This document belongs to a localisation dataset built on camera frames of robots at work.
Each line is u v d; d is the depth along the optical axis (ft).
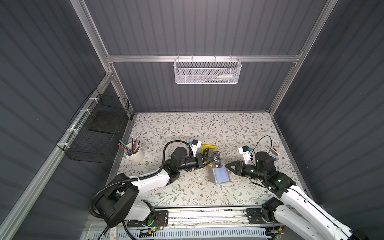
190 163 2.27
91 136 2.37
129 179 1.56
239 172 2.13
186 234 2.53
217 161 2.47
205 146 3.18
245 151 2.31
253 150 2.28
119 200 1.39
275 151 3.15
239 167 2.17
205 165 2.35
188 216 2.48
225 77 2.99
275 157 3.08
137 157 2.85
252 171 2.11
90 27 2.44
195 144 2.42
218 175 2.89
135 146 2.94
